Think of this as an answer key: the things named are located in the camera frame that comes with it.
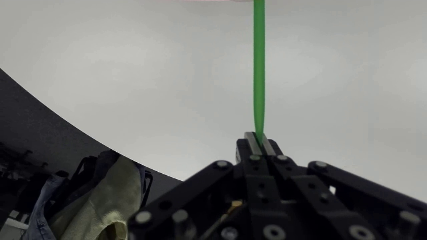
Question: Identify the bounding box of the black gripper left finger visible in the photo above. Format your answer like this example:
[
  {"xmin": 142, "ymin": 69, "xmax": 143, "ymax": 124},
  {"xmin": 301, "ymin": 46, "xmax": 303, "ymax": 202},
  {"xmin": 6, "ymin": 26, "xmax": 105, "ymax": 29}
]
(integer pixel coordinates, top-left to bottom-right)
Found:
[{"xmin": 237, "ymin": 132, "xmax": 263, "ymax": 162}]

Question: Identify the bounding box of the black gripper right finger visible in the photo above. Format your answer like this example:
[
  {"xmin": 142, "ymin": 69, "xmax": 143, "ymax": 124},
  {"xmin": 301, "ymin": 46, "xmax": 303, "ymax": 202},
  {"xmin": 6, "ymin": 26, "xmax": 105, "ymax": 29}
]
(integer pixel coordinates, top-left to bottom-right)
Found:
[{"xmin": 262, "ymin": 134, "xmax": 286, "ymax": 161}]

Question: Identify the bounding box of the green plastic straw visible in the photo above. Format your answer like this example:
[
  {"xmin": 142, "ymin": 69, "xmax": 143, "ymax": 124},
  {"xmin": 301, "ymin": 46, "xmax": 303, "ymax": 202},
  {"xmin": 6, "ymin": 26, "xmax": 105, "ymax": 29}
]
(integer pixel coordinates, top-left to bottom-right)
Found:
[{"xmin": 254, "ymin": 0, "xmax": 266, "ymax": 138}]

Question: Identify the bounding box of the cream jacket on chair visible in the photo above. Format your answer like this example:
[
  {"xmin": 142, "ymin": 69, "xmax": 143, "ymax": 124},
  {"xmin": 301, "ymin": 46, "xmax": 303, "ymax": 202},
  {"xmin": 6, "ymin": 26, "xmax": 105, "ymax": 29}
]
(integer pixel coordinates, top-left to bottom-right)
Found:
[{"xmin": 50, "ymin": 157, "xmax": 146, "ymax": 240}]

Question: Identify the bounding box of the black office chair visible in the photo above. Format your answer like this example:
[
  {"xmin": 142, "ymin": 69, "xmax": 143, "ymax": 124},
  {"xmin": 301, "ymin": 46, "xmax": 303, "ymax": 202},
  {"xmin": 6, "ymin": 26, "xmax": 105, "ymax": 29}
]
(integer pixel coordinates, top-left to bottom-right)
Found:
[{"xmin": 46, "ymin": 150, "xmax": 153, "ymax": 220}]

